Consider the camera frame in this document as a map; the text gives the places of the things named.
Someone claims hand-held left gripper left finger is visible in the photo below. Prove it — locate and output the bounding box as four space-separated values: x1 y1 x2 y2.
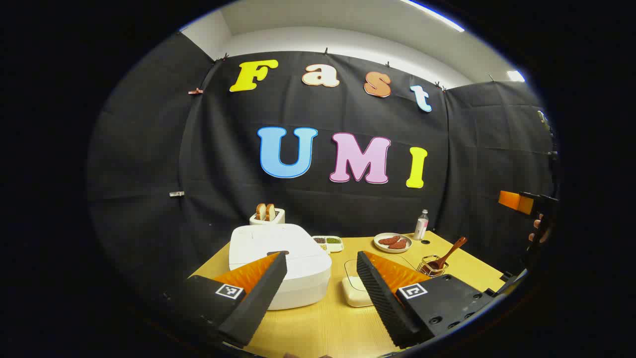
166 251 288 349

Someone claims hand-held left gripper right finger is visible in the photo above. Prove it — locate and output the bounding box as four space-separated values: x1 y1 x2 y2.
357 251 497 350

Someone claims white rice cooker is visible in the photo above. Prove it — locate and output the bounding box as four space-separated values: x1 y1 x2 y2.
229 224 332 311

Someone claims wire chopstick holder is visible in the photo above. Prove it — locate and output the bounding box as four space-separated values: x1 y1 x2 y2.
416 255 449 277

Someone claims brown wooden spoon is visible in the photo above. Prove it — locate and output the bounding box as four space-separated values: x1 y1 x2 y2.
426 237 468 273

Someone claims white round plate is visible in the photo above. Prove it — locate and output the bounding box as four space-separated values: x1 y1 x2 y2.
374 233 413 254

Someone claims white divided bean dish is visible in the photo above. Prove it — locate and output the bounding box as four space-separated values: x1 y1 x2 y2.
312 235 344 253

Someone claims clear bottle with pink label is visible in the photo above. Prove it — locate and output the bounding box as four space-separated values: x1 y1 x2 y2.
414 209 429 241

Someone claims white toaster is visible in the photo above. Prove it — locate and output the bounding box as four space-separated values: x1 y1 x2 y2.
249 208 286 225

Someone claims black backdrop cloth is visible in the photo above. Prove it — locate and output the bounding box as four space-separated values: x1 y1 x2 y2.
87 32 559 299

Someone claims long ceiling light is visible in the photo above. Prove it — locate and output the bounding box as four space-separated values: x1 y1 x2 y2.
400 0 465 33

